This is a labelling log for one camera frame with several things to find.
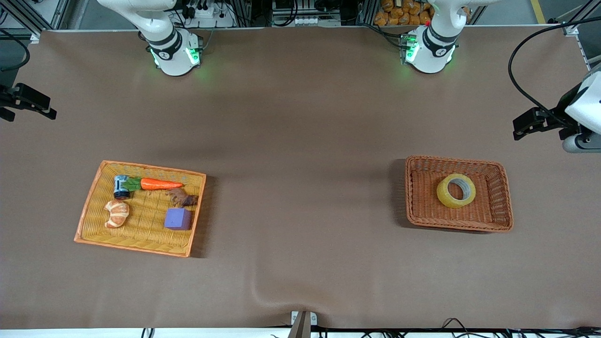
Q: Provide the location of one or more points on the yellow clear tape roll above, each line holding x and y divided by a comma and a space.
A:
443, 195

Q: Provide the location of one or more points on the small blue black can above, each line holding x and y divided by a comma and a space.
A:
121, 188

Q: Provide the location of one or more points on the toy croissant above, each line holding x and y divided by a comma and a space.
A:
117, 213

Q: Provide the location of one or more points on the brown wicker basket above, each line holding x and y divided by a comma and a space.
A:
422, 206

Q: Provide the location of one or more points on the white power strip with plugs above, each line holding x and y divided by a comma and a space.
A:
204, 11

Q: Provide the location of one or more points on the toy carrot with green leaves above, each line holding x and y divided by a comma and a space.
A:
159, 184

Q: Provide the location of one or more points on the bag of orange snacks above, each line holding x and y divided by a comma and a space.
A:
399, 14

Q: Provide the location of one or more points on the brown table cover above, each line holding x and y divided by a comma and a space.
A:
300, 141

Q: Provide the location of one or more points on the aluminium frame post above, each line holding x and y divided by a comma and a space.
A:
570, 28

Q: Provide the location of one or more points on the long white power strip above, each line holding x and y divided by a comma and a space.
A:
310, 20

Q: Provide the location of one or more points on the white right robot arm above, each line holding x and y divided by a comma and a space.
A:
173, 56

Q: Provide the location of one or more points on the orange woven tray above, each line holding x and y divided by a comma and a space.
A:
141, 239

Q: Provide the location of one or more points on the brown toy figure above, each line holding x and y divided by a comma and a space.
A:
183, 198

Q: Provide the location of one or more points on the metal camera bracket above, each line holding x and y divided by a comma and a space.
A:
303, 324

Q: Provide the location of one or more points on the purple cube block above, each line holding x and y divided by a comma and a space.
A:
178, 219

